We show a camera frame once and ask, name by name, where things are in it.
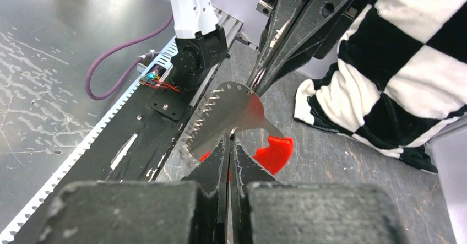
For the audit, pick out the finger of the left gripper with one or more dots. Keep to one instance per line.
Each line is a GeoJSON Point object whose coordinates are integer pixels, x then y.
{"type": "Point", "coordinates": [328, 10]}
{"type": "Point", "coordinates": [290, 26]}

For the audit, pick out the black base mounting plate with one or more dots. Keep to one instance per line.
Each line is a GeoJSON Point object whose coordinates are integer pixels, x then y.
{"type": "Point", "coordinates": [133, 146]}

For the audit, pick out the black white checkered cloth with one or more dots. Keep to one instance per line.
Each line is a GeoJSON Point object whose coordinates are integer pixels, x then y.
{"type": "Point", "coordinates": [399, 78]}

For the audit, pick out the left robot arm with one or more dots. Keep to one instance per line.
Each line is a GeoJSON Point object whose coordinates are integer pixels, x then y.
{"type": "Point", "coordinates": [197, 55]}

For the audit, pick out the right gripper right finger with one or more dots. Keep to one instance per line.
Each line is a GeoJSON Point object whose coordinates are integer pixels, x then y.
{"type": "Point", "coordinates": [243, 171]}

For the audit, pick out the metal key organizer red handle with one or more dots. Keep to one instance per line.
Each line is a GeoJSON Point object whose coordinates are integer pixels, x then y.
{"type": "Point", "coordinates": [234, 106]}

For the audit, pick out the white toothed cable duct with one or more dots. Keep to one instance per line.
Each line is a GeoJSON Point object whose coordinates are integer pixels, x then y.
{"type": "Point", "coordinates": [8, 233]}

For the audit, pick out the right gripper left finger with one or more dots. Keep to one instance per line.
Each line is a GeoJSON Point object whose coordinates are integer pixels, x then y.
{"type": "Point", "coordinates": [206, 207]}

